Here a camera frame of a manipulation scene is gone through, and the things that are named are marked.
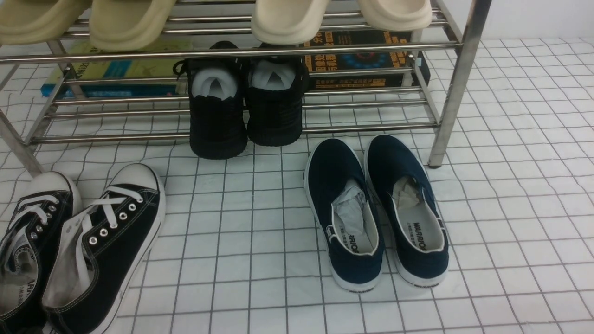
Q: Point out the black lace-up sneaker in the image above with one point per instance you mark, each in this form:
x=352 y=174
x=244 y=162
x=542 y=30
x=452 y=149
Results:
x=100 y=249
x=29 y=250

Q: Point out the metal shoe rack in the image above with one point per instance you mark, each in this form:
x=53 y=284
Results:
x=69 y=89

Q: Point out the navy slip-on shoe left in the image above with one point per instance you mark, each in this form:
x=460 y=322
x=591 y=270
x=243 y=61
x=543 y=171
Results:
x=338 y=194

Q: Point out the navy slip-on shoe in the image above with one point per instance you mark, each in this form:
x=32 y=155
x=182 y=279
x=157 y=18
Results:
x=338 y=194
x=400 y=184

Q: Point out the black knit shoe right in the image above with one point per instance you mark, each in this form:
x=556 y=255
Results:
x=275 y=86

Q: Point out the black knit shoe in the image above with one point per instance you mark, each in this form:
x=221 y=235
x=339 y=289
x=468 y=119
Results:
x=275 y=86
x=215 y=90

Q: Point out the black orange box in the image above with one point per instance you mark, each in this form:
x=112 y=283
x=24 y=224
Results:
x=357 y=62

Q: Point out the black knit shoe left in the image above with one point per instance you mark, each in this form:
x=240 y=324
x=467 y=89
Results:
x=215 y=90

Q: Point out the navy slip-on shoe right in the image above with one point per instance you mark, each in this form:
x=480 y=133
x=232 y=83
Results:
x=400 y=184

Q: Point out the cream foam slipper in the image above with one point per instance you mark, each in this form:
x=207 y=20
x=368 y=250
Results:
x=397 y=15
x=287 y=22

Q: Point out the cream foam slipper far right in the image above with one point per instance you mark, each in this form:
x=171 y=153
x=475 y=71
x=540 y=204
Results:
x=397 y=15

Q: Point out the olive foam slipper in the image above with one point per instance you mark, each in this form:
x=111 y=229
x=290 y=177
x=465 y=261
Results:
x=127 y=25
x=24 y=22

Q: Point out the yellow blue box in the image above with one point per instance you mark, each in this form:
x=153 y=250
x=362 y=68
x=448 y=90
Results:
x=124 y=69

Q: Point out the olive foam slipper far left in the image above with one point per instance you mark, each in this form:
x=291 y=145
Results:
x=24 y=22

